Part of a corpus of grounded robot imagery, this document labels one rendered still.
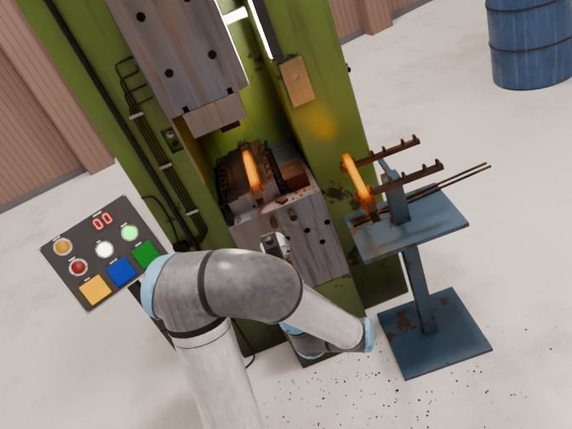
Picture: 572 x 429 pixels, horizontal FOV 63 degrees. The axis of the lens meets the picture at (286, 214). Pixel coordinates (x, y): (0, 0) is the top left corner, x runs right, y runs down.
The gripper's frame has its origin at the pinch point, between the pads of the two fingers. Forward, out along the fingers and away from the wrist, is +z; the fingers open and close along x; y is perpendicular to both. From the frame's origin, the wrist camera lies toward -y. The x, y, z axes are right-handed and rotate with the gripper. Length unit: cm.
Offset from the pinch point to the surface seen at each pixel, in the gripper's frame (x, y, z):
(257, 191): 0.2, -1.3, 27.7
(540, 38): 216, 61, 183
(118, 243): -51, -8, 19
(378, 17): 191, 82, 455
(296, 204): 11.6, 10.3, 27.0
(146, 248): -42.9, -2.7, 18.1
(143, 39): -12, -63, 33
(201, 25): 5, -60, 33
